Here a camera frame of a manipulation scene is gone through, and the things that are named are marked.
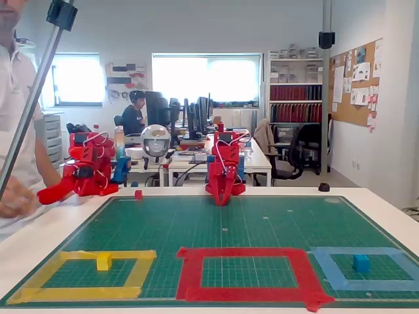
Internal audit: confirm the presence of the red leader arm with handle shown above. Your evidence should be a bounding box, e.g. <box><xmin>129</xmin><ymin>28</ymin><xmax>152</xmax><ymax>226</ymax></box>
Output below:
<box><xmin>37</xmin><ymin>131</ymin><xmax>119</xmax><ymax>206</ymax></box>

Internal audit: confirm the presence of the person's left forearm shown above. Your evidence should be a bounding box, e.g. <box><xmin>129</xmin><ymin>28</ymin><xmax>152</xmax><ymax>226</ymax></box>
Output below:
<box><xmin>31</xmin><ymin>139</ymin><xmax>65</xmax><ymax>197</ymax></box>

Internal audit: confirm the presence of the red tape square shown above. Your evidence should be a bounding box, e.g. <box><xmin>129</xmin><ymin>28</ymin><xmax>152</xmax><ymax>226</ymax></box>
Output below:
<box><xmin>175</xmin><ymin>247</ymin><xmax>337</xmax><ymax>313</ymax></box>

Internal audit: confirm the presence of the yellow toy brick cube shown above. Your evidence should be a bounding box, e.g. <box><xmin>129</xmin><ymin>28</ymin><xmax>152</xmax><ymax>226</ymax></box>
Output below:
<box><xmin>96</xmin><ymin>253</ymin><xmax>113</xmax><ymax>271</ymax></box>

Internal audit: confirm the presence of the blue toy brick cube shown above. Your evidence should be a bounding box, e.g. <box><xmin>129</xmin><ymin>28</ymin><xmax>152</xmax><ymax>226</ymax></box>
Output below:
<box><xmin>352</xmin><ymin>254</ymin><xmax>371</xmax><ymax>273</ymax></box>

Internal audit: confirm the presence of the yellow tape square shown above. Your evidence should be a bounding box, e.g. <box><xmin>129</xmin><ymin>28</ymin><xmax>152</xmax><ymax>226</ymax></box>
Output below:
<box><xmin>5</xmin><ymin>249</ymin><xmax>157</xmax><ymax>305</ymax></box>

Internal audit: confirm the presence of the blue tape square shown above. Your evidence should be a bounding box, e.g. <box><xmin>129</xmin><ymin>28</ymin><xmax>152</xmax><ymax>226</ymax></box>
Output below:
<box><xmin>307</xmin><ymin>247</ymin><xmax>419</xmax><ymax>292</ymax></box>

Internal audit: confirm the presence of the person's right hand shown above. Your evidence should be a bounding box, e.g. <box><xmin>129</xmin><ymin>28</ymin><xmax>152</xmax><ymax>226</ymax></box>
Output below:
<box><xmin>0</xmin><ymin>176</ymin><xmax>39</xmax><ymax>220</ymax></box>

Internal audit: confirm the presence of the long white desk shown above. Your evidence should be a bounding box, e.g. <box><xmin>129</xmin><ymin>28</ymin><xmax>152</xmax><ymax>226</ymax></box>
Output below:
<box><xmin>168</xmin><ymin>129</ymin><xmax>273</xmax><ymax>188</ymax></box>

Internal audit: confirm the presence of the green cutting mat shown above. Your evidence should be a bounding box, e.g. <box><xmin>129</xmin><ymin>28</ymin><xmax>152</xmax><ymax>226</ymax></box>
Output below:
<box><xmin>0</xmin><ymin>195</ymin><xmax>419</xmax><ymax>310</ymax></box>

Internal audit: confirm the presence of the beige jacket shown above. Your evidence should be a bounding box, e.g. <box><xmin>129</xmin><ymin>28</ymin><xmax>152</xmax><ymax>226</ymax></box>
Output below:
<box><xmin>254</xmin><ymin>118</ymin><xmax>279</xmax><ymax>156</ymax></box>

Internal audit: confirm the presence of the black monitor with stand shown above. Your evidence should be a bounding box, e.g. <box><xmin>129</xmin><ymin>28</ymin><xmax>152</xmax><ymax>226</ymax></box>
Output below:
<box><xmin>182</xmin><ymin>93</ymin><xmax>213</xmax><ymax>141</ymax></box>

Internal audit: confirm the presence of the white helmet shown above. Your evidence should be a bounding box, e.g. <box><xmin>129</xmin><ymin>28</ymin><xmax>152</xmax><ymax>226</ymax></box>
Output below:
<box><xmin>140</xmin><ymin>124</ymin><xmax>172</xmax><ymax>164</ymax></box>

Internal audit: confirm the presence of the black office chair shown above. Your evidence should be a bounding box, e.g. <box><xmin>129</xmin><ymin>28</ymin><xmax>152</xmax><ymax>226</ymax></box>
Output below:
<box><xmin>270</xmin><ymin>123</ymin><xmax>323</xmax><ymax>181</ymax></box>

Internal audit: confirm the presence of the narrow black monitor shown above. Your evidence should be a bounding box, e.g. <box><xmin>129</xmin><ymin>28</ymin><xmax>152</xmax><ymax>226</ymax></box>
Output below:
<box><xmin>168</xmin><ymin>97</ymin><xmax>183</xmax><ymax>131</ymax></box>

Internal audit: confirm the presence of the white round device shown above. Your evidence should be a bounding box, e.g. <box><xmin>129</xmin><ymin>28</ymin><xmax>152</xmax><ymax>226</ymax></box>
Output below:
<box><xmin>125</xmin><ymin>146</ymin><xmax>145</xmax><ymax>162</ymax></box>

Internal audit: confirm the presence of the large black monitor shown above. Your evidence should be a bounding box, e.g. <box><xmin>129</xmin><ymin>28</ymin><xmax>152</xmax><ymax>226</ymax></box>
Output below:
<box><xmin>145</xmin><ymin>90</ymin><xmax>172</xmax><ymax>129</ymax></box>

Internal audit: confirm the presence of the red and black binders row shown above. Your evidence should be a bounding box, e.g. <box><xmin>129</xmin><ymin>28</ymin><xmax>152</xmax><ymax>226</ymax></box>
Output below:
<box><xmin>270</xmin><ymin>85</ymin><xmax>323</xmax><ymax>101</ymax></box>
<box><xmin>270</xmin><ymin>103</ymin><xmax>323</xmax><ymax>124</ymax></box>

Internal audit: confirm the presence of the wide bright window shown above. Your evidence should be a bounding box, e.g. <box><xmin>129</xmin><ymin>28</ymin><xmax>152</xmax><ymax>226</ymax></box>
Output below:
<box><xmin>151</xmin><ymin>51</ymin><xmax>264</xmax><ymax>106</ymax></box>

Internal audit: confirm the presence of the large blue table clamp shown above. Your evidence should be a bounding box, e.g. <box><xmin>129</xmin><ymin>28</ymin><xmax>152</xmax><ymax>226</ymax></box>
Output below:
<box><xmin>110</xmin><ymin>156</ymin><xmax>132</xmax><ymax>188</ymax></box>

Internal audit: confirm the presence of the seated person in dark shirt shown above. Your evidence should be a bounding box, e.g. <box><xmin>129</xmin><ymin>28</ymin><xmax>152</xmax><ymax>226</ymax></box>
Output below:
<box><xmin>120</xmin><ymin>90</ymin><xmax>147</xmax><ymax>137</ymax></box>

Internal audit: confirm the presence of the colourful drinking bottle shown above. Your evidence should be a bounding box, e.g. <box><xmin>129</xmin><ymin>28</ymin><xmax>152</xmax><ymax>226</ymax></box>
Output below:
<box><xmin>113</xmin><ymin>126</ymin><xmax>127</xmax><ymax>162</ymax></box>

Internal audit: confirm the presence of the black chair of seated person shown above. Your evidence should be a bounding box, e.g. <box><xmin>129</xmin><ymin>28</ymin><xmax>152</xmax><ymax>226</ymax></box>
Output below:
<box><xmin>113</xmin><ymin>114</ymin><xmax>126</xmax><ymax>135</ymax></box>

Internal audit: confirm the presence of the white shelf unit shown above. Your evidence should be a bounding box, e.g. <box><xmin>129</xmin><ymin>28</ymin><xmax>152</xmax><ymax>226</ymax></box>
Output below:
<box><xmin>266</xmin><ymin>48</ymin><xmax>325</xmax><ymax>127</ymax></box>

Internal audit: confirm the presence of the clear storage boxes row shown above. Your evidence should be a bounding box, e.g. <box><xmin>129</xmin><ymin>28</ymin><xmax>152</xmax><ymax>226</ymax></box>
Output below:
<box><xmin>270</xmin><ymin>61</ymin><xmax>323</xmax><ymax>84</ymax></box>
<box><xmin>278</xmin><ymin>42</ymin><xmax>320</xmax><ymax>60</ymax></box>

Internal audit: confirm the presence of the grey metal pole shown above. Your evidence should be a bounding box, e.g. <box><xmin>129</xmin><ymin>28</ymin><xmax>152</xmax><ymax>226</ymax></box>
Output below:
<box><xmin>321</xmin><ymin>0</ymin><xmax>333</xmax><ymax>174</ymax></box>

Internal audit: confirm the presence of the tall white paper sheet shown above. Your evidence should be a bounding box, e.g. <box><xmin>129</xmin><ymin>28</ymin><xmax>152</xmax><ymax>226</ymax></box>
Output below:
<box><xmin>333</xmin><ymin>66</ymin><xmax>345</xmax><ymax>103</ymax></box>

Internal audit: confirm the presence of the black bag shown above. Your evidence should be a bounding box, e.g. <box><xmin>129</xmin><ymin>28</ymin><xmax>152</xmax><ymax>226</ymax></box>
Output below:
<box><xmin>66</xmin><ymin>122</ymin><xmax>93</xmax><ymax>135</ymax></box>

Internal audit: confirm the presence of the white drawing sheet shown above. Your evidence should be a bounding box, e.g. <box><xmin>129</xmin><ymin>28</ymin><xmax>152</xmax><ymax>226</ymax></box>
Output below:
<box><xmin>350</xmin><ymin>87</ymin><xmax>370</xmax><ymax>106</ymax></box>

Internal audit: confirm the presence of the white drawer cabinet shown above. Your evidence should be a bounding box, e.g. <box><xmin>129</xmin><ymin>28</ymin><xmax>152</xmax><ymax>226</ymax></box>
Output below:
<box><xmin>41</xmin><ymin>112</ymin><xmax>64</xmax><ymax>171</ymax></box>

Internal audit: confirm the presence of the small bright window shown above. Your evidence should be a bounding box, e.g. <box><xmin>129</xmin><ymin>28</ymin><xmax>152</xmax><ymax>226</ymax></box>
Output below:
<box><xmin>41</xmin><ymin>52</ymin><xmax>105</xmax><ymax>109</ymax></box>

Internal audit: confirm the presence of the printed photo sheet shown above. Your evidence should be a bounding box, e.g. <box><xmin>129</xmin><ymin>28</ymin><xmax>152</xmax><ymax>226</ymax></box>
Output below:
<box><xmin>352</xmin><ymin>61</ymin><xmax>371</xmax><ymax>82</ymax></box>

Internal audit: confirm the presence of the black pole clamp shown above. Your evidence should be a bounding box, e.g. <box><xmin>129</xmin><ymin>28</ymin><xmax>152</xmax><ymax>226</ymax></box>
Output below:
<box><xmin>318</xmin><ymin>31</ymin><xmax>336</xmax><ymax>50</ymax></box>
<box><xmin>45</xmin><ymin>0</ymin><xmax>79</xmax><ymax>32</ymax></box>

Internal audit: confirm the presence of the green plant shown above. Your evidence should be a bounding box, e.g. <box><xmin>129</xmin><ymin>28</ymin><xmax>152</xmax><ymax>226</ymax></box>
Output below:
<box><xmin>401</xmin><ymin>205</ymin><xmax>419</xmax><ymax>225</ymax></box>

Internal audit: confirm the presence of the silver metal pole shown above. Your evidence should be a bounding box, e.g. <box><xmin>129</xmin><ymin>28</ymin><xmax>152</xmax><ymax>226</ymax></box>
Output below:
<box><xmin>0</xmin><ymin>0</ymin><xmax>75</xmax><ymax>197</ymax></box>

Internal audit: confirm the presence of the white robot arm cable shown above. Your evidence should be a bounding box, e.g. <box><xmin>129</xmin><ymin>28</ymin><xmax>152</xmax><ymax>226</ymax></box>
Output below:
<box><xmin>214</xmin><ymin>132</ymin><xmax>251</xmax><ymax>184</ymax></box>

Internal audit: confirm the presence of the white leader arm cable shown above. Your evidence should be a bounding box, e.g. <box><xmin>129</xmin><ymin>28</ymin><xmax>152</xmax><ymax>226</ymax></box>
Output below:
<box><xmin>83</xmin><ymin>131</ymin><xmax>111</xmax><ymax>190</ymax></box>

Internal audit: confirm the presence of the wall tool rack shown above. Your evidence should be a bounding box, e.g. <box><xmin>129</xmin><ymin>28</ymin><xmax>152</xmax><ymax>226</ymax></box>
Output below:
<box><xmin>104</xmin><ymin>61</ymin><xmax>148</xmax><ymax>104</ymax></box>

